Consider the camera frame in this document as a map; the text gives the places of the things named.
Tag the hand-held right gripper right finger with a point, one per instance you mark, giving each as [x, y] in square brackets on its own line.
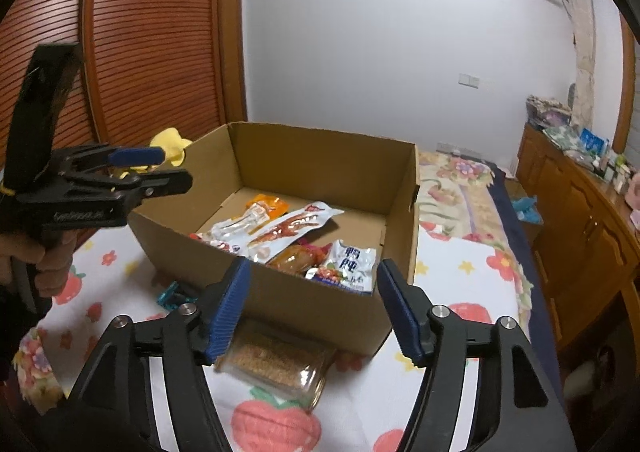
[397, 307]

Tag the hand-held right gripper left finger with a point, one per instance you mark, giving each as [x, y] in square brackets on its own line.
[231, 307]

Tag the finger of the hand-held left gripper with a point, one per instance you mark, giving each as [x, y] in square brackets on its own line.
[137, 155]
[160, 182]

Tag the white packet with blue characters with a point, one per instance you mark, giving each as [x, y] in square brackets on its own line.
[350, 262]

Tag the clear packet of brown crackers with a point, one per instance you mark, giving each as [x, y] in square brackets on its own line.
[270, 362]

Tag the brown cardboard box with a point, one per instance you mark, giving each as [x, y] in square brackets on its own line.
[300, 312]

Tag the red and white snack packet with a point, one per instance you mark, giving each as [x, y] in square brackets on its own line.
[230, 232]

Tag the copper brown snack packet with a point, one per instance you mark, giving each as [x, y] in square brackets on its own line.
[292, 259]

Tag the white chicken feet snack packet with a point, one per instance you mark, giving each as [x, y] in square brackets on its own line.
[295, 227]

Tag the silver packet with orange stripe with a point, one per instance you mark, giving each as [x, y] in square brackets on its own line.
[267, 204]

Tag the person's left hand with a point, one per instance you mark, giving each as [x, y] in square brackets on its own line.
[50, 267]

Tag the yellow plush toy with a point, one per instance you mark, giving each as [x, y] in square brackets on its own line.
[170, 141]

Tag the teal snack wrapper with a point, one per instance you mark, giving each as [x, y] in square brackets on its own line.
[172, 296]

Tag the white strawberry print bedsheet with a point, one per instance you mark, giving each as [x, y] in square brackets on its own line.
[465, 382]

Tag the brown wooden slatted wardrobe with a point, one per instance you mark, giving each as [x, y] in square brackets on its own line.
[150, 31]

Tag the floral quilt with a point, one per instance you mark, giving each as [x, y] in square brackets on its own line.
[465, 197]

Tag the teal cloth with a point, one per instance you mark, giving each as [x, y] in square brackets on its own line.
[527, 209]

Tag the brown wooden cabinet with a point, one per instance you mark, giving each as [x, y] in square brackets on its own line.
[575, 232]

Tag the clutter of bottles and packets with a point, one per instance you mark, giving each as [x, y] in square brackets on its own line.
[575, 141]

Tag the pink container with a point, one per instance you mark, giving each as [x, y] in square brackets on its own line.
[635, 202]

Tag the patterned beige curtain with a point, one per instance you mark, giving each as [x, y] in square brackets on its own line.
[582, 56]

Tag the white wall switch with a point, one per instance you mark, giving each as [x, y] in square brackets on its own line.
[469, 79]

